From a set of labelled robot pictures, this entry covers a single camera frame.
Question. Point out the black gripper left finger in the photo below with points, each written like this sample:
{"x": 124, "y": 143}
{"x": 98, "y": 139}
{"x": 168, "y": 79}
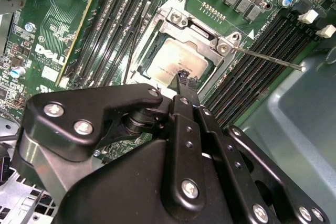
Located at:
{"x": 110, "y": 98}

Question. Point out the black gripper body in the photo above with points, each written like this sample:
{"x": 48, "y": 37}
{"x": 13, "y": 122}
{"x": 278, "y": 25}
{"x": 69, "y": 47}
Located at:
{"x": 118, "y": 195}

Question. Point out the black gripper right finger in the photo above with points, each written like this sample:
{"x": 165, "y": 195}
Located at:
{"x": 220, "y": 140}

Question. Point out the silver CPU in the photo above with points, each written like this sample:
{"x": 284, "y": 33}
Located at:
{"x": 178, "y": 56}

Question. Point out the metal socket locking lever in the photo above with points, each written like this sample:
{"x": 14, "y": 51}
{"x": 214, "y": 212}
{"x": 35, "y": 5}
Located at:
{"x": 267, "y": 58}
{"x": 146, "y": 9}

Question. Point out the metal socket cover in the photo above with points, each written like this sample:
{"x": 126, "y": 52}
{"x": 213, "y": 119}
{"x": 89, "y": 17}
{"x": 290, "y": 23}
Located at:
{"x": 181, "y": 34}

